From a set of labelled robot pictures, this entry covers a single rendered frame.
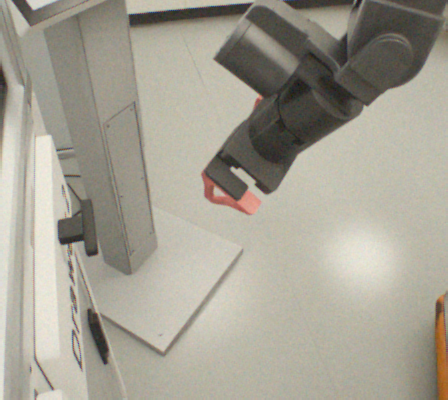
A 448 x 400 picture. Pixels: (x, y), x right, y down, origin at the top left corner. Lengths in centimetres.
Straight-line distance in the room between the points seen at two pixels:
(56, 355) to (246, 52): 27
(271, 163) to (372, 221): 135
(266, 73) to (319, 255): 130
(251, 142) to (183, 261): 112
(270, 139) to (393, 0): 16
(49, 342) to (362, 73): 30
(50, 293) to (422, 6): 36
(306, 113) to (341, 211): 142
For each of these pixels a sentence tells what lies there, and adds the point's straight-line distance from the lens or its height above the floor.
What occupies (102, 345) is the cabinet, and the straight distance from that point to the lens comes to 92.
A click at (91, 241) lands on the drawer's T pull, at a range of 45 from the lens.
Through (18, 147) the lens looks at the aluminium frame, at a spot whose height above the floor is 99.
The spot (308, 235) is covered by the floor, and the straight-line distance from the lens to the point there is 169.
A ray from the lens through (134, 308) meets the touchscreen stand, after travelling 146.
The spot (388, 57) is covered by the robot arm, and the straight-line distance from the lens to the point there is 35.
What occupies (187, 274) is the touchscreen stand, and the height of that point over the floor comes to 3.
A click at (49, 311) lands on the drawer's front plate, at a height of 93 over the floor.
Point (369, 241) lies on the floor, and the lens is 172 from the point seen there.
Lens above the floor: 124
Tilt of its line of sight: 41 degrees down
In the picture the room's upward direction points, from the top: straight up
